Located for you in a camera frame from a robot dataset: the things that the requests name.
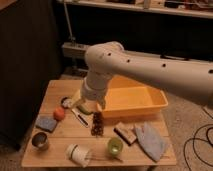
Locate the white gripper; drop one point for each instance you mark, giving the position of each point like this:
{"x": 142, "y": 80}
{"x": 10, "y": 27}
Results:
{"x": 90, "y": 94}

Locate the clear plastic cup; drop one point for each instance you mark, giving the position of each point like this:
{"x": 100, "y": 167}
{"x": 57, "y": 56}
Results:
{"x": 79, "y": 154}

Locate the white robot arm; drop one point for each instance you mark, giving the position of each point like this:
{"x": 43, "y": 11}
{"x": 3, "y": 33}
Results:
{"x": 190, "y": 80}

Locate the green plastic cup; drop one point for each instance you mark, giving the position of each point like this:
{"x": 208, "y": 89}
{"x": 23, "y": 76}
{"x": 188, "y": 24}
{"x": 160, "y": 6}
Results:
{"x": 114, "y": 146}

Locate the green pepper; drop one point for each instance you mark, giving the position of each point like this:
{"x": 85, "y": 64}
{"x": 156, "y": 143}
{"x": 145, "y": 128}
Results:
{"x": 83, "y": 110}

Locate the yellow plastic bin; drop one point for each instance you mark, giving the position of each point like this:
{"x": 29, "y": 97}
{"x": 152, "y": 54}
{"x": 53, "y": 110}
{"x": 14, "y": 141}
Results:
{"x": 127, "y": 98}

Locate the orange fruit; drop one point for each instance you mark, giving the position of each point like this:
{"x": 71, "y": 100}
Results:
{"x": 59, "y": 113}

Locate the wooden block brush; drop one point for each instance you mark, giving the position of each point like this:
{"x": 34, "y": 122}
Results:
{"x": 126, "y": 134}

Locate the blue sponge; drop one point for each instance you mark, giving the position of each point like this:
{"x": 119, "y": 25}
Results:
{"x": 46, "y": 123}

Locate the metal lamp pole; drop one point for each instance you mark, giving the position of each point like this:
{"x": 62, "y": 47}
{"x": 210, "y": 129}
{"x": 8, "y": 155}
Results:
{"x": 72, "y": 37}

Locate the blue grey cloth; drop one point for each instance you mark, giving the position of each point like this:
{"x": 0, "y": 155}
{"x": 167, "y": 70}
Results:
{"x": 152, "y": 143}

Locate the wooden shelf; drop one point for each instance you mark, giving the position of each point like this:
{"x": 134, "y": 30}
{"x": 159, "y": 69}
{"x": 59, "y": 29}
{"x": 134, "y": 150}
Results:
{"x": 140, "y": 8}

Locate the black handle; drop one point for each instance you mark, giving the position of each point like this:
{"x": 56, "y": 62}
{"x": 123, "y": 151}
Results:
{"x": 173, "y": 58}

